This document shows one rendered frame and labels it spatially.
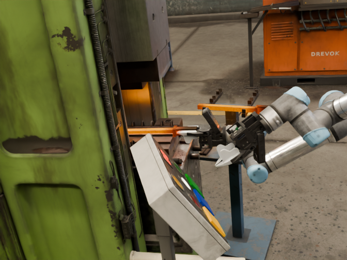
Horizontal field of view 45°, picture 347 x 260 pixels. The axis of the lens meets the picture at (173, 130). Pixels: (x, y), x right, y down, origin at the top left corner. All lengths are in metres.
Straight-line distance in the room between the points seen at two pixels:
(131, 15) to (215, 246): 0.82
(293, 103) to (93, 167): 0.69
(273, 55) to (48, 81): 3.97
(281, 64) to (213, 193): 2.46
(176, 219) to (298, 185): 2.21
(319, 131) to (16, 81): 1.00
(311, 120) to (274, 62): 3.85
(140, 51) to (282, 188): 1.97
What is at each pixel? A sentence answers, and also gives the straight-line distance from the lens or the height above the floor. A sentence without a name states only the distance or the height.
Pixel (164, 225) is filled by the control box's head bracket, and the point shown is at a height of 0.97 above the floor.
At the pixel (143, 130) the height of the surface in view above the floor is 1.01.
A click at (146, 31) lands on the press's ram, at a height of 1.47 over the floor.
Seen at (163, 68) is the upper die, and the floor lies 1.29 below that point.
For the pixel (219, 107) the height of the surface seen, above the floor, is 0.94.
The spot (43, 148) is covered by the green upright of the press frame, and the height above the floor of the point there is 1.14.
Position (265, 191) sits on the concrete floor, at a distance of 3.17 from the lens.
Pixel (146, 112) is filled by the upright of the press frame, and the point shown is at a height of 0.99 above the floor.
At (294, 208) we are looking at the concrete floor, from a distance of 3.01.
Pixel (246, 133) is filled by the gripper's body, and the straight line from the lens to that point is 1.33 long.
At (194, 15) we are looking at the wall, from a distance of 9.40.
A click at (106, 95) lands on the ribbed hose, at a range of 1.41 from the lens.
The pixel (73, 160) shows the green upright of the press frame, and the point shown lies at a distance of 1.48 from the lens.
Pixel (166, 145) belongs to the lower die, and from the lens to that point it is 1.74.
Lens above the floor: 1.76
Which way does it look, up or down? 25 degrees down
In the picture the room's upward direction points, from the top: 7 degrees counter-clockwise
